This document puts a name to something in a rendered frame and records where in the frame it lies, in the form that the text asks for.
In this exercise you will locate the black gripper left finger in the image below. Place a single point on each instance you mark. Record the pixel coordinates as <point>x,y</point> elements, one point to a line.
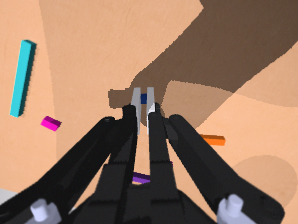
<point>53,196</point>

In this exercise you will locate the purple rod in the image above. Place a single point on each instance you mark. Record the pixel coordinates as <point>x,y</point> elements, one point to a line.
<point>141,178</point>

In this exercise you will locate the turquoise rod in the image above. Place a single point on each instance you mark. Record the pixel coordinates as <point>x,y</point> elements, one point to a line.
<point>26,55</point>

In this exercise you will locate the small blue block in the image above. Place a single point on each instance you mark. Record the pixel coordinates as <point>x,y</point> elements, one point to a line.
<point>143,98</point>

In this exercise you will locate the orange rod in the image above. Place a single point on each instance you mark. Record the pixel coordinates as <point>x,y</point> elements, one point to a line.
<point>214,140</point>

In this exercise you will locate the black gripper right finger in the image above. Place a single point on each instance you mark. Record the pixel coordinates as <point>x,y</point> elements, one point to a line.
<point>231,198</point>

